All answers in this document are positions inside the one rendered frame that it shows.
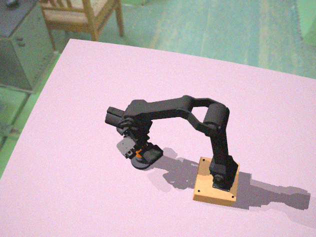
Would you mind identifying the grey round pedestal with silver shaft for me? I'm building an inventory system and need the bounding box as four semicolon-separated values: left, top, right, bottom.
130;155;150;170

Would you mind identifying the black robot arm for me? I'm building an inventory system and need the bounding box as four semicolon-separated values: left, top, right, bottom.
105;95;239;192

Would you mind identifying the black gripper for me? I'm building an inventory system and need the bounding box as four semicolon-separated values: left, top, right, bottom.
116;127;163;165

